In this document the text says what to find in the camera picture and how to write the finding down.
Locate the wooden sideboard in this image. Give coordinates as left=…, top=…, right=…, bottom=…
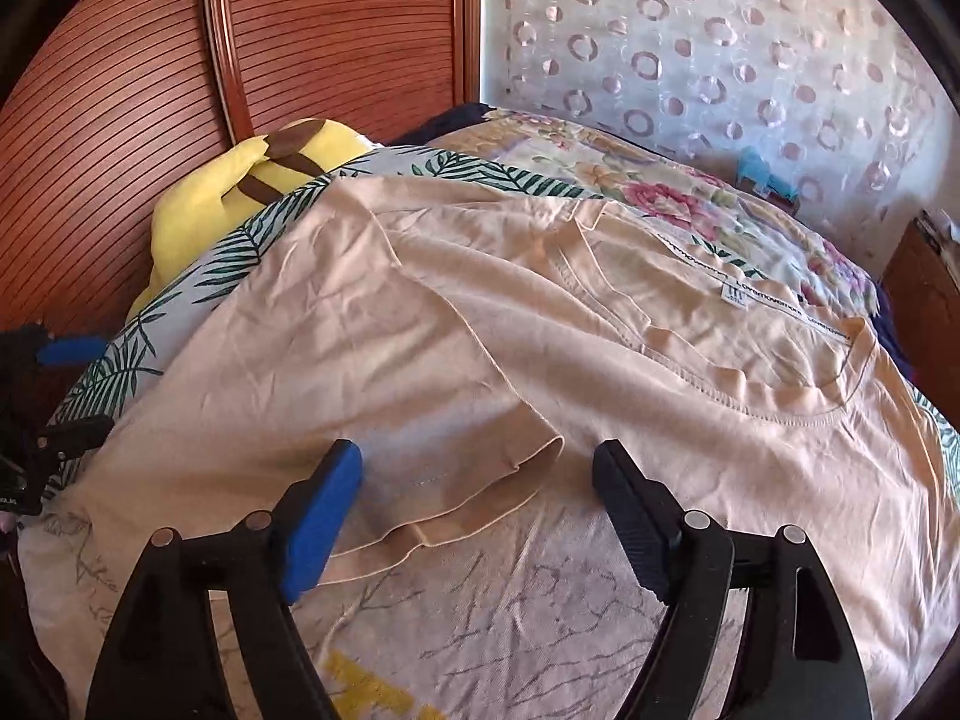
left=877, top=210, right=960, bottom=421

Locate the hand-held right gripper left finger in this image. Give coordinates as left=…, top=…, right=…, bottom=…
left=84, top=439, right=365, bottom=720

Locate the circle patterned curtain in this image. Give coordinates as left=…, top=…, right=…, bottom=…
left=478, top=0, right=953, bottom=241

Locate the yellow plush toy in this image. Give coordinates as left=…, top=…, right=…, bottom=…
left=129, top=118, right=376, bottom=320

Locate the blue plastic toy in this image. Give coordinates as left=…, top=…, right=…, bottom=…
left=733, top=148, right=802, bottom=203

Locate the wooden headboard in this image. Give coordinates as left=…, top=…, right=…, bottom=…
left=0, top=0, right=485, bottom=421

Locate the peach t-shirt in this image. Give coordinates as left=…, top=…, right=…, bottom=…
left=45, top=178, right=960, bottom=698

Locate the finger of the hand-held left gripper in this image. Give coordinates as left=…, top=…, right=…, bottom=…
left=30, top=336, right=110, bottom=367
left=36, top=415, right=115, bottom=462

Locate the floral quilt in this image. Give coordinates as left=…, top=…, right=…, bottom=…
left=431, top=109, right=960, bottom=511

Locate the dark blue bedsheet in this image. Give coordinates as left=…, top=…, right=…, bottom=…
left=394, top=101, right=496, bottom=145

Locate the palm leaf print blanket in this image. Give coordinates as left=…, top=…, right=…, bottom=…
left=41, top=146, right=601, bottom=500

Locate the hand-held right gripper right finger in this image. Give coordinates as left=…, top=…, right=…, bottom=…
left=591, top=439, right=875, bottom=720

